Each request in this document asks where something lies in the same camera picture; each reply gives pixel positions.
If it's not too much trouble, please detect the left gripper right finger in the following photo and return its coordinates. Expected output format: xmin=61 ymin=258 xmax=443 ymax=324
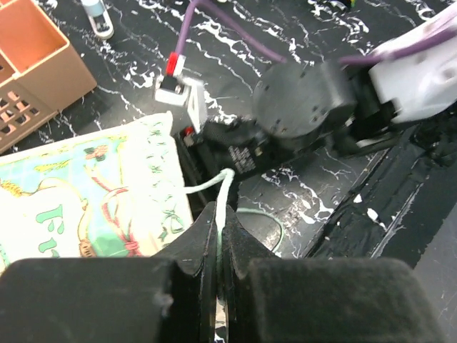
xmin=221 ymin=210 xmax=441 ymax=342

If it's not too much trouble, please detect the orange plastic file organizer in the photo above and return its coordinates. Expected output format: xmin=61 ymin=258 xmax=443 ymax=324
xmin=1 ymin=1 xmax=96 ymax=151

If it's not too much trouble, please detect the black front mounting rail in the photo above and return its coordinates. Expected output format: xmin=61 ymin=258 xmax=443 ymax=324
xmin=307 ymin=114 xmax=456 ymax=267

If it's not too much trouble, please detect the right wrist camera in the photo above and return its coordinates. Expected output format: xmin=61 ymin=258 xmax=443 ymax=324
xmin=154 ymin=51 xmax=208 ymax=134

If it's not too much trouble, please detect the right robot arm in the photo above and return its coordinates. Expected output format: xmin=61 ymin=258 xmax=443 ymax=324
xmin=177 ymin=4 xmax=456 ymax=205

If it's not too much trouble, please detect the green patterned paper bag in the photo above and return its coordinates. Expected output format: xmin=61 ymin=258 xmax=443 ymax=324
xmin=0 ymin=111 xmax=285 ymax=272

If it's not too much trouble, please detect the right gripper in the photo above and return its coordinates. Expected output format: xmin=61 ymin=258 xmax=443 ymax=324
xmin=178 ymin=119 xmax=271 ymax=210

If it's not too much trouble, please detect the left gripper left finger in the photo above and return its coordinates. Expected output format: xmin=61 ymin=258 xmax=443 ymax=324
xmin=1 ymin=202 xmax=217 ymax=342

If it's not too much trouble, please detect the light blue padlock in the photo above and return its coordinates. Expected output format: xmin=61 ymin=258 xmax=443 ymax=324
xmin=81 ymin=0 xmax=114 ymax=40

